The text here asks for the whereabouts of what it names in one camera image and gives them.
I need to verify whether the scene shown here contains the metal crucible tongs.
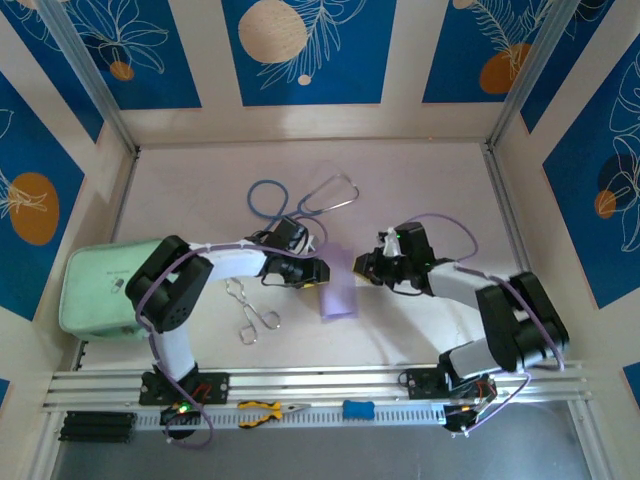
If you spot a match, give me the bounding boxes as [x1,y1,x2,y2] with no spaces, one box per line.
[223,277,282,346]

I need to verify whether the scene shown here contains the blue stethoscope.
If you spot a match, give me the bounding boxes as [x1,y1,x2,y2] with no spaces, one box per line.
[246,173,361,240]

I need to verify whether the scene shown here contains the mint green zip pouch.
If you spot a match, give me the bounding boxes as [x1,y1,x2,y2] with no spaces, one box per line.
[58,238,174,344]

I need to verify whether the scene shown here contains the black ribbed block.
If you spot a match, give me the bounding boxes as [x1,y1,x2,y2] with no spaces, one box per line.
[58,410,138,444]

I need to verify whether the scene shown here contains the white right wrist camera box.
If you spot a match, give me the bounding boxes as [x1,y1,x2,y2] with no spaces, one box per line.
[381,227,402,260]

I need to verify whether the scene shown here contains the aluminium mounting rail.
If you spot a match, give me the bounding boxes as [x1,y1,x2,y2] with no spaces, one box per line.
[42,360,594,412]

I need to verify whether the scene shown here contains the aluminium table edge rail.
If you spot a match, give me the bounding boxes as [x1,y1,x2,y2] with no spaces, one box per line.
[482,147,561,360]
[72,147,142,372]

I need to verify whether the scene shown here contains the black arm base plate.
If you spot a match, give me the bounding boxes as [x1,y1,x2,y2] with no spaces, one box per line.
[399,367,496,401]
[138,372,231,406]

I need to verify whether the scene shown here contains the grey slotted cable duct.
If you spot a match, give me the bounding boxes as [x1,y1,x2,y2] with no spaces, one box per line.
[134,402,447,432]

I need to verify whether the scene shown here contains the yellow handled pliers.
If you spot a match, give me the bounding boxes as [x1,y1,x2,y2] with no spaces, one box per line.
[236,399,312,429]

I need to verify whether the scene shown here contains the black controller board with wires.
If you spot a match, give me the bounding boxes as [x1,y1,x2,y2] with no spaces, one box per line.
[442,402,489,434]
[159,399,204,441]

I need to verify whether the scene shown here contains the aluminium corner post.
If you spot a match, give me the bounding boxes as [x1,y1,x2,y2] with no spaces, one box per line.
[37,0,141,154]
[487,0,589,151]

